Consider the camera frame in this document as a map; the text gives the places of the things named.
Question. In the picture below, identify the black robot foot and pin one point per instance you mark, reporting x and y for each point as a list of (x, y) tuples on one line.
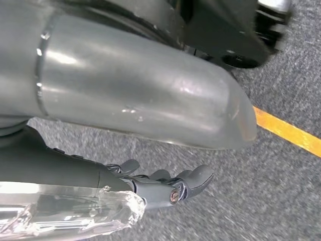
[(213, 30)]

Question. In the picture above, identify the clear crinkled plastic wrap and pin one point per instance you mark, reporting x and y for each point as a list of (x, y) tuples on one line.
[(62, 213)]

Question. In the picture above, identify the yellow floor tape line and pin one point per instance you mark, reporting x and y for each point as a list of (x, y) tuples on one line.
[(288, 131)]

